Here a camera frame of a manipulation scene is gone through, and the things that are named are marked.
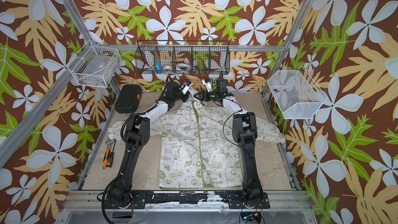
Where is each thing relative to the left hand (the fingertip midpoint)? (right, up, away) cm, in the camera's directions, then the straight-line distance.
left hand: (189, 86), depth 104 cm
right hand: (+5, -6, -4) cm, 9 cm away
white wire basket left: (-53, +8, -18) cm, 56 cm away
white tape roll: (-4, +12, -6) cm, 14 cm away
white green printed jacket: (+5, -37, -11) cm, 39 cm away
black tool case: (-44, -9, +4) cm, 45 cm away
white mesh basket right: (+59, -8, -21) cm, 63 cm away
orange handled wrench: (-49, -37, -11) cm, 62 cm away
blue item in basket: (-18, +10, -11) cm, 24 cm away
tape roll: (-14, +10, -8) cm, 19 cm away
